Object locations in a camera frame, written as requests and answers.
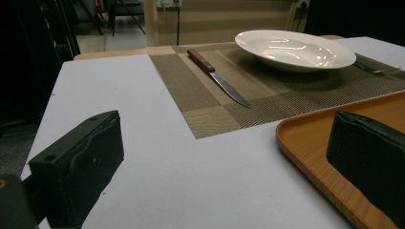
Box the wooden tray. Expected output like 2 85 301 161
275 91 405 229

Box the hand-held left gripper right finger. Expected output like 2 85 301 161
326 111 405 229

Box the white wall socket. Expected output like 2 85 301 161
157 0 182 9

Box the white ceramic plate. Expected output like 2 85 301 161
234 30 357 73

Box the wooden handled table knife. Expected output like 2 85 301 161
186 49 252 109

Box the black hanging cable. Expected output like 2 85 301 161
176 0 181 46

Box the black tripod stand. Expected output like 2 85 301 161
75 0 105 36

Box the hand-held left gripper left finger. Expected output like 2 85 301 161
28 110 125 229

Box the black chair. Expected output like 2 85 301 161
107 0 147 36

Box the woven beige placemat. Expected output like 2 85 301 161
146 35 405 140

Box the metal fork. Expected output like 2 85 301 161
352 60 403 75

